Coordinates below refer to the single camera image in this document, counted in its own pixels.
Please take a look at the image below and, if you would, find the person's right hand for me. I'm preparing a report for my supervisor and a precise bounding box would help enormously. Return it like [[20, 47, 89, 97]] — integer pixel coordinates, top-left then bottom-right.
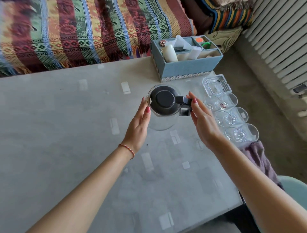
[[186, 91, 224, 152]]

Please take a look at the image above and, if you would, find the person's left hand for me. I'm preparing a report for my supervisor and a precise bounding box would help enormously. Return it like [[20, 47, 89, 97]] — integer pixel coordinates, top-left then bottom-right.
[[122, 97, 152, 155]]

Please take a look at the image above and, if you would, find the glass kettle with black lid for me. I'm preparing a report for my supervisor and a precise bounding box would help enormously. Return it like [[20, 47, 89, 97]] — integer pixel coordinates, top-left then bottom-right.
[[146, 84, 193, 131]]

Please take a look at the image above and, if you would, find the clear glass ashtray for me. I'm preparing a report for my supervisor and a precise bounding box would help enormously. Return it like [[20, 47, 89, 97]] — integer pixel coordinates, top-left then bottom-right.
[[201, 74, 232, 98]]

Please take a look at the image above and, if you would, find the blue fabric organizer box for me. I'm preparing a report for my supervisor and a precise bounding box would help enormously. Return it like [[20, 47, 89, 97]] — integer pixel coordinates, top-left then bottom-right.
[[150, 35, 224, 83]]

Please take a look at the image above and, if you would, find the mauve cleaning cloth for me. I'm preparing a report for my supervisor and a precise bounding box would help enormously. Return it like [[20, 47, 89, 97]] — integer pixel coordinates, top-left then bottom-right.
[[240, 140, 285, 190]]

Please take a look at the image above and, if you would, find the person's right forearm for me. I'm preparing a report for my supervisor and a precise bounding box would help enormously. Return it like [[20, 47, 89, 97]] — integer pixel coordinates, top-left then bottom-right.
[[211, 137, 307, 233]]

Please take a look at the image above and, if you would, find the person's left forearm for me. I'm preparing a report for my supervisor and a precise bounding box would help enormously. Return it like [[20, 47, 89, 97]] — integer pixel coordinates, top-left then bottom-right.
[[26, 146, 135, 233]]

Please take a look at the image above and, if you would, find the white paper packet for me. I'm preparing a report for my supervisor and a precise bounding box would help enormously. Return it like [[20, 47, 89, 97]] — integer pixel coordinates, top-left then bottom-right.
[[187, 46, 203, 60]]

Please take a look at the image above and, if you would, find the grey table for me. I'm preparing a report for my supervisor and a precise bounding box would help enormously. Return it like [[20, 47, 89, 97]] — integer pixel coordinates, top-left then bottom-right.
[[0, 56, 243, 233]]

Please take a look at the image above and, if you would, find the white tissue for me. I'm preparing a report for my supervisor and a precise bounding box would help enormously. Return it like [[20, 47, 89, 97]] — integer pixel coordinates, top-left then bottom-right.
[[173, 35, 192, 51]]

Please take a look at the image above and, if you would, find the brown sofa with cream carving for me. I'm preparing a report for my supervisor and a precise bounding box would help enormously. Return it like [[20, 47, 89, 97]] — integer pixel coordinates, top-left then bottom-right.
[[182, 0, 244, 54]]

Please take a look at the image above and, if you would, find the colourful striped woven sofa throw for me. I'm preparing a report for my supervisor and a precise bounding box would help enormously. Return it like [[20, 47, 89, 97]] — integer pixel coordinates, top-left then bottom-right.
[[0, 0, 198, 77]]

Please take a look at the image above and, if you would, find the white radiator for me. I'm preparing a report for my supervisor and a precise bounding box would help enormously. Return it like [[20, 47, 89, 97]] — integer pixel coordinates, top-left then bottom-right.
[[242, 0, 307, 99]]

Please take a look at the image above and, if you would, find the red string bracelet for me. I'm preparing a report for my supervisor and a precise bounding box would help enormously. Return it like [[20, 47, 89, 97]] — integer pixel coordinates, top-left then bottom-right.
[[118, 143, 136, 160]]

